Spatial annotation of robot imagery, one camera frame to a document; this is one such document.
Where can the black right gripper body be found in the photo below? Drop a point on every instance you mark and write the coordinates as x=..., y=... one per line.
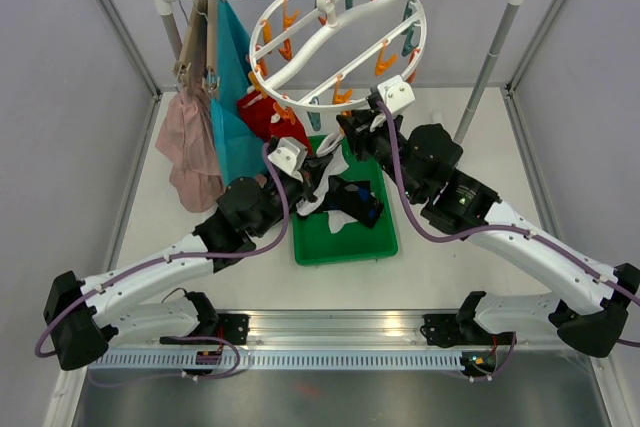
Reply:
x=374, y=143

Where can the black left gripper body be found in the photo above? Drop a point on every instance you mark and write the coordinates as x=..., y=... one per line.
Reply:
x=309, y=184

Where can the white sock with black stripes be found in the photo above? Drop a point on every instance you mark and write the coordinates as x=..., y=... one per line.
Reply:
x=329, y=149

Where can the red christmas sock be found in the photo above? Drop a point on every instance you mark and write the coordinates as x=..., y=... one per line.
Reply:
x=280, y=128
x=256, y=112

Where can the orange clothes peg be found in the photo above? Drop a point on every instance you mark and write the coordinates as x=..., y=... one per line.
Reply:
x=285, y=113
x=256, y=85

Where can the white round clip hanger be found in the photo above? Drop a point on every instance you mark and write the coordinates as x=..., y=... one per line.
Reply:
x=313, y=59

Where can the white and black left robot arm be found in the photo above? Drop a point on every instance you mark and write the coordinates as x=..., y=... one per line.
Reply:
x=85, y=317

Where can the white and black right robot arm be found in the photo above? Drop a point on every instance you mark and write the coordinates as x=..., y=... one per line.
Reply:
x=586, y=305

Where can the beige clothes hanger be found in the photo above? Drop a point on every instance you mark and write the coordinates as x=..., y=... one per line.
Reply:
x=197, y=61

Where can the teal clothes peg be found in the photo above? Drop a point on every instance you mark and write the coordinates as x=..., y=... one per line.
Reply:
x=315, y=120

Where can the teal hanging garment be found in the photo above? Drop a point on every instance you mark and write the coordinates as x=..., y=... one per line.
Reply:
x=238, y=149

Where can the green plastic tray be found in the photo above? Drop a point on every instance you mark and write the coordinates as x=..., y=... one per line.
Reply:
x=315, y=245

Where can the orange peg on crossbar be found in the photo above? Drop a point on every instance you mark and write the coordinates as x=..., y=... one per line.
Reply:
x=384, y=60

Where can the pink hanging garment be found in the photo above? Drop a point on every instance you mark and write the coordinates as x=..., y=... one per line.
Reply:
x=186, y=140

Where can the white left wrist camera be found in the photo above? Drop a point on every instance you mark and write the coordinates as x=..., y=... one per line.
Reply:
x=288, y=155

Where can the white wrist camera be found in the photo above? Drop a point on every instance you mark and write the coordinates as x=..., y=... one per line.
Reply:
x=396, y=94
x=288, y=155

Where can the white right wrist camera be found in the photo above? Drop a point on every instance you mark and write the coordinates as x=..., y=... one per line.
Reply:
x=396, y=94

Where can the aluminium mounting rail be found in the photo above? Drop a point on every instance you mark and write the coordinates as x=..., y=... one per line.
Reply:
x=340, y=327

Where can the white slotted cable duct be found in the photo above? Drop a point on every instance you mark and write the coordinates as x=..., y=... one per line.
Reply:
x=333, y=360

